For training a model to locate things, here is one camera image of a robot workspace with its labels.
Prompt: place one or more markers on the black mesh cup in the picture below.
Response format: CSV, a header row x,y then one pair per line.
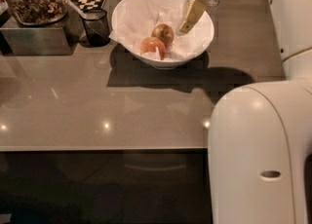
x,y
96,27

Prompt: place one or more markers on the red apple front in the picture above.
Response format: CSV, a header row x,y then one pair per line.
x,y
153,45

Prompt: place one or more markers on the white paper napkin liner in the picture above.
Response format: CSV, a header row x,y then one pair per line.
x,y
143,17

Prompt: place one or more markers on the white ceramic bowl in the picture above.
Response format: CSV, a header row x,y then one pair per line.
x,y
201,43

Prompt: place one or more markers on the black white marker card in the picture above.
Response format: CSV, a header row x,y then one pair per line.
x,y
87,5

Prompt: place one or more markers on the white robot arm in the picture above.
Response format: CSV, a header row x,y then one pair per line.
x,y
260,137

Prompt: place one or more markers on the yellow-red apple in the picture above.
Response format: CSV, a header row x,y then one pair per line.
x,y
164,33

